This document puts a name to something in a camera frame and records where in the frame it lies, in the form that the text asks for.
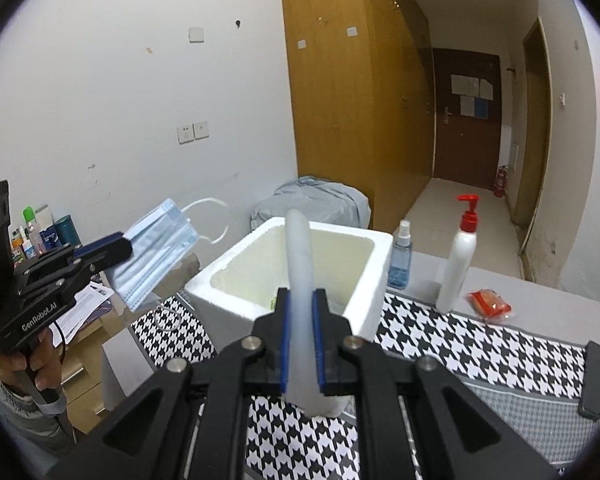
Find wooden wardrobe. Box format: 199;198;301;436
278;0;434;234

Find wooden side door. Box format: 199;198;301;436
509;16;553;231

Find wooden desk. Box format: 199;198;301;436
55;305;148;437

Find group of toiletry bottles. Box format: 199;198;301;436
9;204;84;267

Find dark brown door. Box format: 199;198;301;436
431;47;502;192

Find white foam tube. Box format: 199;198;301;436
285;208;344;417

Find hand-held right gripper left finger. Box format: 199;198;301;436
45;287;294;480

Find person's left hand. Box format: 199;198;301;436
0;327;64;387

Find white pump bottle red cap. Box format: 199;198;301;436
434;194;481;314

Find person's left forearm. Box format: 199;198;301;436
0;374;77;461

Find grey cloth cover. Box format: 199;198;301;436
251;176;371;239

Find houndstooth tablecloth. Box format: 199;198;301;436
102;250;600;480

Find papers on door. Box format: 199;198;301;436
450;74;495;119

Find blue spray bottle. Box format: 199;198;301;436
387;220;412;290

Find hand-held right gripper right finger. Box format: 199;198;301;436
310;287;562;480

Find white foam box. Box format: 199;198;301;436
183;216;395;347

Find blue face mask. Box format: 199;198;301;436
102;197;230;312

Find double wall socket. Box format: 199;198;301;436
175;120;211;145

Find red snack packet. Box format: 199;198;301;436
465;288;515;322

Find printed papers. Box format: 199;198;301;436
55;280;117;347

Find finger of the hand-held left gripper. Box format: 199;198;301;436
72;237;133;274
80;231;126;252

